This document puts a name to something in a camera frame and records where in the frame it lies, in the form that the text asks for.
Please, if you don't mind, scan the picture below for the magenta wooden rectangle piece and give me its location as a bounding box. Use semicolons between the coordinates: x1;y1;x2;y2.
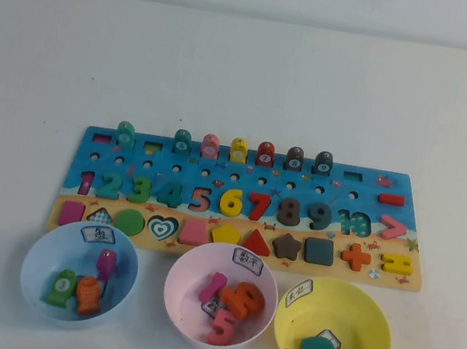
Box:
57;199;87;230

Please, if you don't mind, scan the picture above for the colourful wooden puzzle board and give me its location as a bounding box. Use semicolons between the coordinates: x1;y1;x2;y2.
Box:
44;111;442;298

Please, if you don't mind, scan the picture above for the yellow wooden pentagon piece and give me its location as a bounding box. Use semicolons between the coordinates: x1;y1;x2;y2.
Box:
209;222;244;248

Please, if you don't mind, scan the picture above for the pink wooden trapezoid piece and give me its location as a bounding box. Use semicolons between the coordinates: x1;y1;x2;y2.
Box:
177;218;209;248

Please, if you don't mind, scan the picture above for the red wooden triangle piece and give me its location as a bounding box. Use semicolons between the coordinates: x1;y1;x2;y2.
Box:
238;226;274;256

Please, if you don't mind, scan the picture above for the brown wooden star piece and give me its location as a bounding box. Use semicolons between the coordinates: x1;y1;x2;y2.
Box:
269;230;305;263

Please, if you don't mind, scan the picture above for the green wooden circle piece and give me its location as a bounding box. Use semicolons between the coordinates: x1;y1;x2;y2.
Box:
113;207;148;239

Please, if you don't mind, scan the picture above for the pink plastic bowl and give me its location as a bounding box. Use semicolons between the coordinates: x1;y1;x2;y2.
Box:
155;233;288;349

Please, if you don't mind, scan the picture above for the dark grey wooden square piece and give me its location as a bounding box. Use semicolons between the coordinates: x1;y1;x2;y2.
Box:
301;235;337;268

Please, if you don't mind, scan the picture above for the yellow plastic bowl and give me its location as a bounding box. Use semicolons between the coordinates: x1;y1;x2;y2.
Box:
269;268;403;349

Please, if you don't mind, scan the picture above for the light blue plastic bowl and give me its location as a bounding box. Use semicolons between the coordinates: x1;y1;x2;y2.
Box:
12;210;146;334

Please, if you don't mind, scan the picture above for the yellow wooden fish peg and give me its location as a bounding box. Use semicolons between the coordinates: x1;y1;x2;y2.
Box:
227;135;251;165

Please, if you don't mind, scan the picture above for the yellow wooden number 6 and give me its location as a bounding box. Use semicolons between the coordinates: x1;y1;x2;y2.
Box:
216;185;246;219

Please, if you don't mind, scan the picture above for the pink wooden fish peg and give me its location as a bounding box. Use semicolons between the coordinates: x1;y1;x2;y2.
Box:
199;132;222;162

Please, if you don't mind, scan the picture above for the red fish peg number 7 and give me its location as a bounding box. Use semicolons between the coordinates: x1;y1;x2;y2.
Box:
254;138;277;167

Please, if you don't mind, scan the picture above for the red wooden number 7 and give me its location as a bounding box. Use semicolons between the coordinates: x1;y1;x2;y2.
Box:
242;190;275;225

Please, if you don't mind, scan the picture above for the green fish peg number 4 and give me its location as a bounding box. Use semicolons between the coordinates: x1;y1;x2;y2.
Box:
171;127;194;157

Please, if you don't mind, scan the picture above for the teal green wooden number 4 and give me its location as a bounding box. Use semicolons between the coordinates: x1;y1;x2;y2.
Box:
155;179;187;211

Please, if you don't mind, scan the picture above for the brown fish peg number 8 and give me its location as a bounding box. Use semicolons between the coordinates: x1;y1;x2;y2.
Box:
283;143;306;173

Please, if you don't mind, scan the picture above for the brown wooden number 8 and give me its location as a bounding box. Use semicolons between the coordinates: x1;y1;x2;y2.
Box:
274;195;306;228

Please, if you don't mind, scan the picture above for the dark grey fish peg 9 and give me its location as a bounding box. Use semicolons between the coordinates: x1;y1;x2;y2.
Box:
312;149;335;177

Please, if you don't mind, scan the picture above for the dark grey wooden number 9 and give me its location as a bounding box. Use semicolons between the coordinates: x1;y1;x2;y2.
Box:
305;200;336;233

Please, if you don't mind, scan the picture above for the pink wooden number 1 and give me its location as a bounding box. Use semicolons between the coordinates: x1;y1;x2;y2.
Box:
196;269;230;307

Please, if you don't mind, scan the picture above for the teal wooden fish peg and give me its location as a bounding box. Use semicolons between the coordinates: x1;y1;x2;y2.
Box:
114;119;138;149

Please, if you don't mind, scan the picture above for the orange wooden number 10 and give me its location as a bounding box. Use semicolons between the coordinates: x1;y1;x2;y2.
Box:
215;277;269;324

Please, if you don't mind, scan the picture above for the teal wooden number 2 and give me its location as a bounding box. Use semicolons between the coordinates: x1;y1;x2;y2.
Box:
93;169;125;202

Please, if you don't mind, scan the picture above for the orange wooden plus sign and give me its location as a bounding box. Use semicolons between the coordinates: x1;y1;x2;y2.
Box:
338;241;374;274

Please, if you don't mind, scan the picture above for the purple wooden fish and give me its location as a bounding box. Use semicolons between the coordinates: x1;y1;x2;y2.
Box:
93;247;119;285

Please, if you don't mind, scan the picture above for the pink wooden number 5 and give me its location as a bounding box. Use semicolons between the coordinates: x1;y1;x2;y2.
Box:
205;306;241;349

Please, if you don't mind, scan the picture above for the red wooden minus sign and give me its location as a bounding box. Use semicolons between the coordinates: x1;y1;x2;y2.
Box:
376;191;407;208

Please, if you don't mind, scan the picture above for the pink wooden greater-than sign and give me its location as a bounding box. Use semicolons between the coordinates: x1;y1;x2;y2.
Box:
376;213;410;242

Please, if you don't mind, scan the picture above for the orange wooden fish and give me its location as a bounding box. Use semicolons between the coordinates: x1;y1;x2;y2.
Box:
70;273;108;318

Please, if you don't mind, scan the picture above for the yellow wooden equals sign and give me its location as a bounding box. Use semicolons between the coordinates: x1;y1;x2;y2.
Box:
379;252;416;278

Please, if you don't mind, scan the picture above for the green wooden fish number 3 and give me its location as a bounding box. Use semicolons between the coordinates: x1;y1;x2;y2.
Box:
40;264;80;310

